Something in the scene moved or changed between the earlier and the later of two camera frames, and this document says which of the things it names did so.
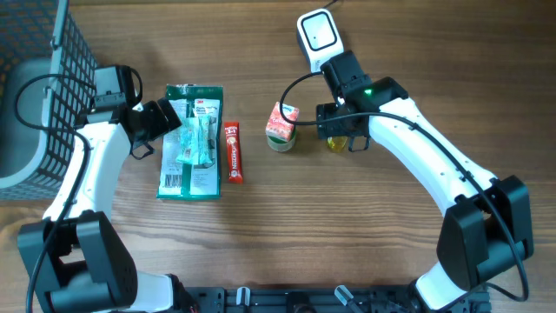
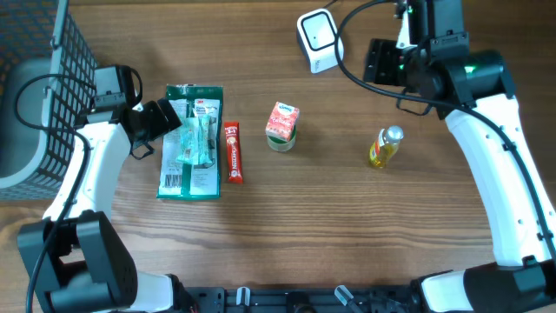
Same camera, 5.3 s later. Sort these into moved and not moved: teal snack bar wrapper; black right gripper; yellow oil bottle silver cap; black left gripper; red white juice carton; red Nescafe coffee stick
Moved: black right gripper; yellow oil bottle silver cap
Not moved: red white juice carton; red Nescafe coffee stick; black left gripper; teal snack bar wrapper
